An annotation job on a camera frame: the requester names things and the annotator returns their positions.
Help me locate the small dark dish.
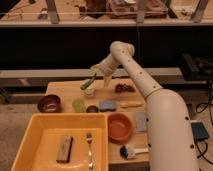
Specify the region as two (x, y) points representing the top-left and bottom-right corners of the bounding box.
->
(86, 105), (99, 113)

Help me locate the brown sponge block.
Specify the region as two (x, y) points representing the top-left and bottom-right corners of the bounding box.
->
(56, 135), (73, 163)

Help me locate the blue pedal box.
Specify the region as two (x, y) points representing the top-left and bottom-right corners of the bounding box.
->
(191, 122), (209, 141)

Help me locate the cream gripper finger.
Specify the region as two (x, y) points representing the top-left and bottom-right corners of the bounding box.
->
(103, 75), (112, 87)

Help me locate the yellow plastic tray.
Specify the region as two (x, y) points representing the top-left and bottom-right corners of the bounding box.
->
(11, 113), (108, 171)

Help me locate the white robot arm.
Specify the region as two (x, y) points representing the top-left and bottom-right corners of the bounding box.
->
(93, 41), (199, 171)

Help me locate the dark purple bowl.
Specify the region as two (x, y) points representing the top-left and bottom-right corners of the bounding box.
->
(37, 94), (62, 113)

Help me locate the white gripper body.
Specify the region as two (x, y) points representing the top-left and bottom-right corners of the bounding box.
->
(91, 54), (120, 76)

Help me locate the black cable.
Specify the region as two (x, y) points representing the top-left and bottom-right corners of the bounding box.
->
(195, 79), (213, 168)

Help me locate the orange bowl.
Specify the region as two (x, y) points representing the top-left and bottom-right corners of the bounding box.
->
(108, 113), (133, 143)

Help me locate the white handled brush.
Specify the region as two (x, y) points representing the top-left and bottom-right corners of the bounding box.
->
(120, 145), (149, 160)

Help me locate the green vegetable stick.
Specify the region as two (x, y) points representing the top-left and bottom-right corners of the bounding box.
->
(80, 73), (97, 90)

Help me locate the silver fork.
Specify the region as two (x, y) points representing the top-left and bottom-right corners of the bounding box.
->
(86, 132), (94, 171)

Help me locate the wooden table board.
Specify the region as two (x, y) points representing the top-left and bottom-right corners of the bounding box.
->
(45, 79), (149, 167)

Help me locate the blue sponge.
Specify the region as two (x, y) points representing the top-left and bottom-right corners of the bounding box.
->
(99, 100), (117, 112)

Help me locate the green small cup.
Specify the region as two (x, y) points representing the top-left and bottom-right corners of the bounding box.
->
(72, 99), (86, 113)

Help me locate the grey blue cloth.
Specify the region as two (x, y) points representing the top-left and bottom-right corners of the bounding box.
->
(135, 112), (147, 132)

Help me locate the yellow banana piece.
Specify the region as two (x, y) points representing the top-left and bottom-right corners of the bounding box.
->
(120, 102), (142, 108)

